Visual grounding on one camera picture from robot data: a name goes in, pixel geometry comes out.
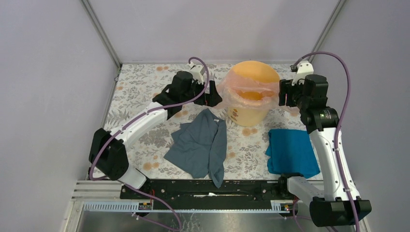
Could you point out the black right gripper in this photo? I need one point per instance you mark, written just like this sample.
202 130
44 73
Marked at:
285 87

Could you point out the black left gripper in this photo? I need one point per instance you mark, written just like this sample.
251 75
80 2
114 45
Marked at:
211 99

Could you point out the pink plastic trash bag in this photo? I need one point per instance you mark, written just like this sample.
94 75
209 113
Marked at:
252 91

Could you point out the yellow plastic trash bin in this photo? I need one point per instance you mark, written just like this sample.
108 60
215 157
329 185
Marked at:
246 117

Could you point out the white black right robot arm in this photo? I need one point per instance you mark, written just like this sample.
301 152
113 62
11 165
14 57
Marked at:
339 203

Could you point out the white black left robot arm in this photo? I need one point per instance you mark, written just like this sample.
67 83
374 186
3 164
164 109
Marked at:
108 153

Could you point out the grey-blue shirt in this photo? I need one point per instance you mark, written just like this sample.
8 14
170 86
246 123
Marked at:
200 147

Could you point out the bright blue cloth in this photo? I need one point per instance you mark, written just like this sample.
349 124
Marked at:
290 151

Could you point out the floral table mat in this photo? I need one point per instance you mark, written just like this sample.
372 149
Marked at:
246 158

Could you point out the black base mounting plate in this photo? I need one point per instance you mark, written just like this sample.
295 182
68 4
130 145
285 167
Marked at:
233 194

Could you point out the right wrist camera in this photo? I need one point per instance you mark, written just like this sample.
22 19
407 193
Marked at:
301 70

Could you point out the right aluminium frame post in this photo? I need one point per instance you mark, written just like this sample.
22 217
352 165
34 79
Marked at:
329 24

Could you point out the aluminium frame post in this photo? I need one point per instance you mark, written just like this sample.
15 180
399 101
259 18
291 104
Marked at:
329 24
101 32

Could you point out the left aluminium frame post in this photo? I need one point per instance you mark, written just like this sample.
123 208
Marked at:
101 32

